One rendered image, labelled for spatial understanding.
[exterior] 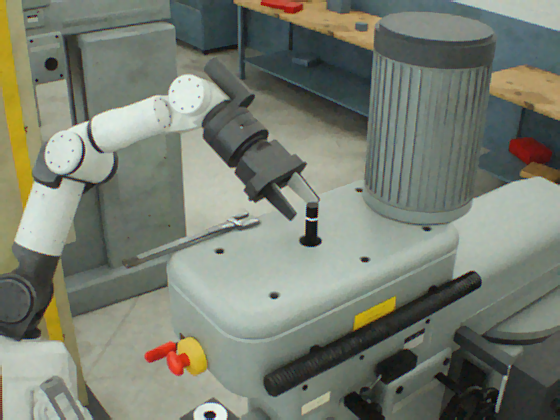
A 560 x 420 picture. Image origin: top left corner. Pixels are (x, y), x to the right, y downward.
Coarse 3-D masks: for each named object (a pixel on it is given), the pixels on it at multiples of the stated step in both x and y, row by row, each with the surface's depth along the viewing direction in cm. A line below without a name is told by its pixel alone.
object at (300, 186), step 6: (294, 174) 113; (300, 174) 113; (294, 180) 114; (300, 180) 113; (294, 186) 114; (300, 186) 113; (306, 186) 112; (300, 192) 114; (306, 192) 113; (312, 192) 112; (306, 198) 113; (312, 198) 112; (318, 198) 112
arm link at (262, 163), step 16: (224, 128) 111; (240, 128) 110; (256, 128) 111; (224, 144) 111; (240, 144) 110; (256, 144) 111; (272, 144) 113; (224, 160) 113; (240, 160) 110; (256, 160) 109; (272, 160) 111; (288, 160) 112; (240, 176) 111; (256, 176) 108; (272, 176) 108; (288, 176) 113; (256, 192) 108
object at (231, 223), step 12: (240, 216) 118; (216, 228) 114; (228, 228) 115; (240, 228) 115; (180, 240) 111; (192, 240) 111; (144, 252) 108; (156, 252) 108; (168, 252) 109; (132, 264) 105
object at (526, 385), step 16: (528, 352) 114; (544, 352) 114; (512, 368) 111; (528, 368) 110; (544, 368) 110; (512, 384) 112; (528, 384) 109; (544, 384) 107; (512, 400) 113; (528, 400) 110; (544, 400) 108; (512, 416) 114; (528, 416) 111; (544, 416) 111
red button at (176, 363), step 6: (168, 354) 106; (174, 354) 105; (180, 354) 106; (186, 354) 106; (168, 360) 105; (174, 360) 104; (180, 360) 105; (186, 360) 106; (168, 366) 106; (174, 366) 104; (180, 366) 104; (186, 366) 106; (174, 372) 105; (180, 372) 104
